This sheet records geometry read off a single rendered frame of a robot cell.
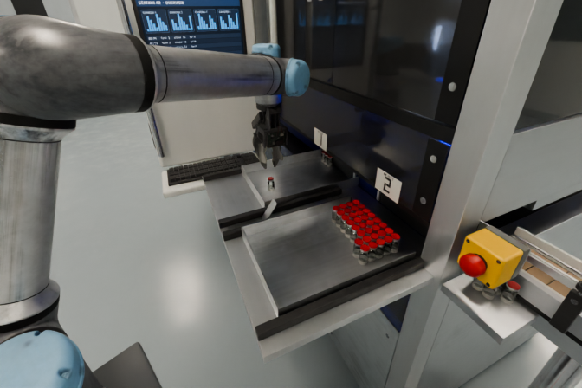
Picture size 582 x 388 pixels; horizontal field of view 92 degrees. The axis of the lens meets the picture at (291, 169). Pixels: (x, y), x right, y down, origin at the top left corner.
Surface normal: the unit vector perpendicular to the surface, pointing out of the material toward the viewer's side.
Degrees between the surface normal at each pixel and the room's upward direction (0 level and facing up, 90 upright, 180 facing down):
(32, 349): 7
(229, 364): 0
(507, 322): 0
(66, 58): 69
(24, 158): 87
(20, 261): 89
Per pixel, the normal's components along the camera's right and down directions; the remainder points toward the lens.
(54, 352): 0.08, -0.84
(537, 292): -0.91, 0.21
